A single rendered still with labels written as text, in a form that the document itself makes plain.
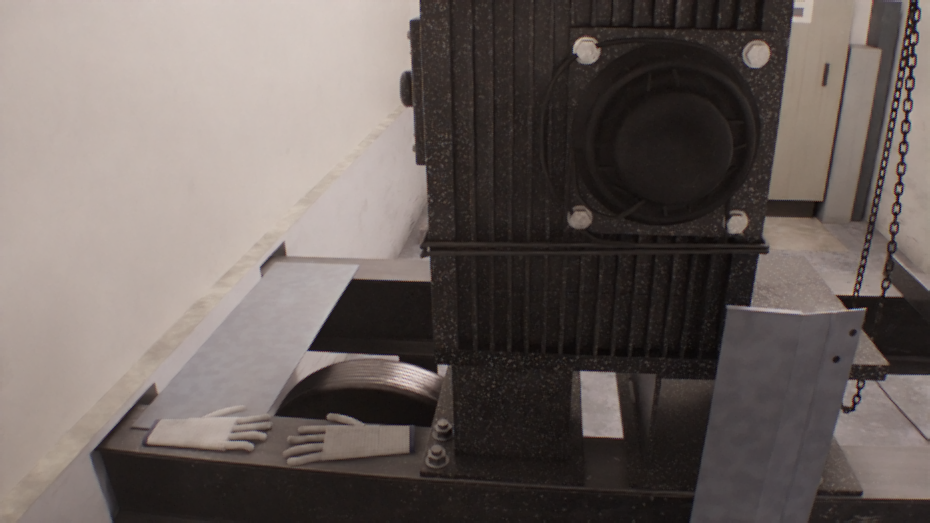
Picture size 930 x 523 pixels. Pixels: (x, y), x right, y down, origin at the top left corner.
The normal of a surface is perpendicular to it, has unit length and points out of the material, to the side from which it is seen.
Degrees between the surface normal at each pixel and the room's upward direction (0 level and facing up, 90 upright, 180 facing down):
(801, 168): 90
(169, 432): 0
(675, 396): 0
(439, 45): 90
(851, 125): 90
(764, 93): 90
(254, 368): 0
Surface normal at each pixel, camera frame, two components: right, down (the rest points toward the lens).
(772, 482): 0.11, 0.40
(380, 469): -0.02, -0.91
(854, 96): -0.12, 0.40
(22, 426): 0.99, 0.03
